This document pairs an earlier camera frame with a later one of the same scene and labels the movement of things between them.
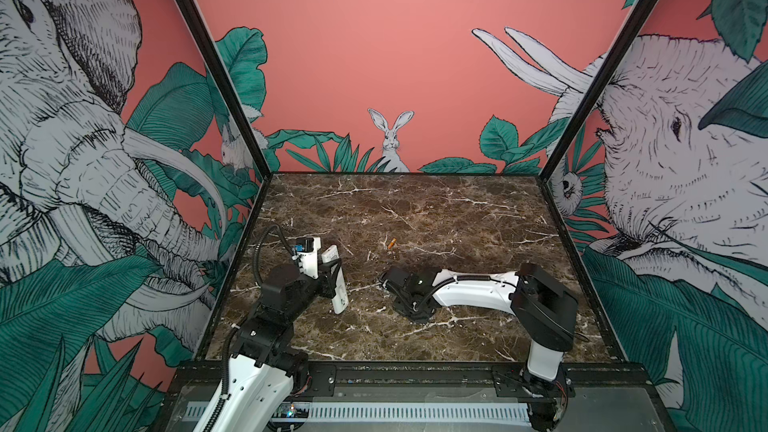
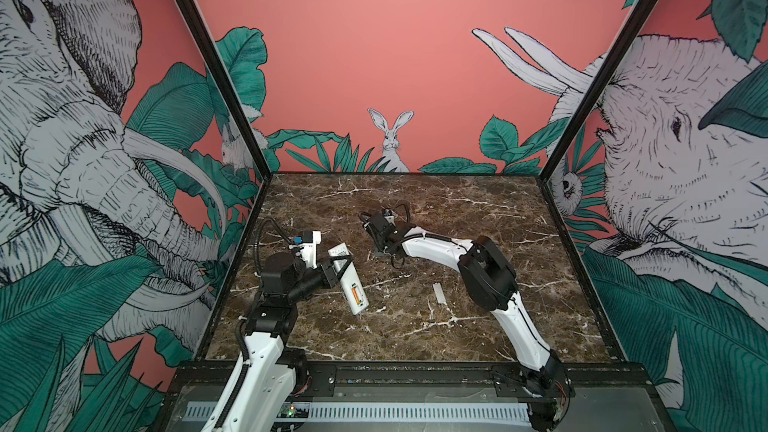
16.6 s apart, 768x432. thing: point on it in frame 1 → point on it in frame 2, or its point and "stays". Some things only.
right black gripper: [419, 319] → [379, 244]
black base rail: [429, 381] stays
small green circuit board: [292, 411] stays
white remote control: [340, 300] → [350, 280]
